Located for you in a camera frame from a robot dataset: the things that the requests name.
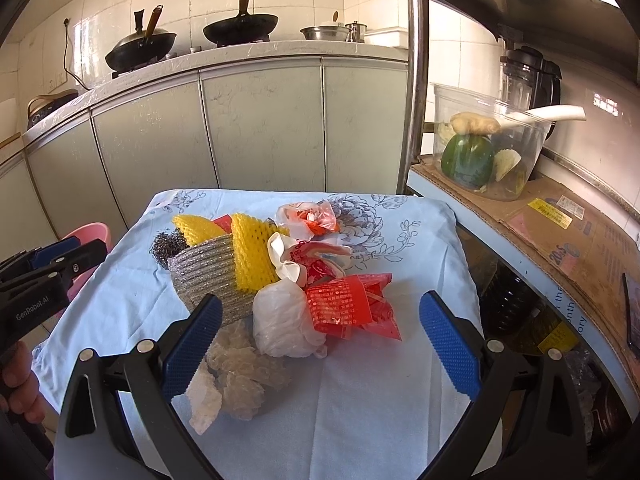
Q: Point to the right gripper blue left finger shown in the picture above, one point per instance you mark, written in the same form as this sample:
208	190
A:
184	345

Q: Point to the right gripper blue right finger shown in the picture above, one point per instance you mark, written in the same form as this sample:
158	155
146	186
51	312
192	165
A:
454	340

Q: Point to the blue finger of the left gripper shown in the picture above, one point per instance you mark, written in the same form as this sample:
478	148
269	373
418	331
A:
78	261
43	256

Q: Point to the silver scouring cloth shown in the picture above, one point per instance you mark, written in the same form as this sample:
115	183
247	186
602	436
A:
208	269

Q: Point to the dark steel wool scrubber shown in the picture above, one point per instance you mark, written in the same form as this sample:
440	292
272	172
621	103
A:
167	245

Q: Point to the yellow foam fruit net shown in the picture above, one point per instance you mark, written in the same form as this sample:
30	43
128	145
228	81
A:
253	267

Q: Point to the red printed plastic wrapper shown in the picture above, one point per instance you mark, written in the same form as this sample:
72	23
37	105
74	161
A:
355	302

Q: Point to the red white wrapper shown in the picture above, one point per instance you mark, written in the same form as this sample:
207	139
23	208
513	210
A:
307	262

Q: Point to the pink plastic trash bucket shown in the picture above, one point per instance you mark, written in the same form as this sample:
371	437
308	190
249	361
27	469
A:
90	231

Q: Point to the kitchen counter cabinets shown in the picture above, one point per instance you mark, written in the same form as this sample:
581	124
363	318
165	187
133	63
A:
314	116

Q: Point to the person's left hand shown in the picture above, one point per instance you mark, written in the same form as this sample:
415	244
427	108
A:
25	397

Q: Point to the light blue floral tablecloth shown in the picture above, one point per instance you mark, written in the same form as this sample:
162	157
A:
373	408

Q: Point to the flattened cardboard sheet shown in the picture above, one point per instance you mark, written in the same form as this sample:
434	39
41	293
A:
575	245

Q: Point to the green bell pepper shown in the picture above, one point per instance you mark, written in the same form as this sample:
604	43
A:
468	160

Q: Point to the clear plastic measuring jug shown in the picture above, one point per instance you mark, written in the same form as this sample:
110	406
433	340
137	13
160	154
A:
518	145

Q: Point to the ginger root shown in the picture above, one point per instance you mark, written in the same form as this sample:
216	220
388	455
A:
472	123

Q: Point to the black wok with lid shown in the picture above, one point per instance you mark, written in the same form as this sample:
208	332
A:
146	44

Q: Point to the black blender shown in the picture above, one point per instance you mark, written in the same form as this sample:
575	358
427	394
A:
529	80

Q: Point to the steel pot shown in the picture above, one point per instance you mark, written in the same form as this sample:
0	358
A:
334	30

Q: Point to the metal shelf pole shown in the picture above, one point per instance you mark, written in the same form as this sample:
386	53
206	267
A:
418	39

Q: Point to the black wok wooden handle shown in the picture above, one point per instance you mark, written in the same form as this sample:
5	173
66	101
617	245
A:
243	28

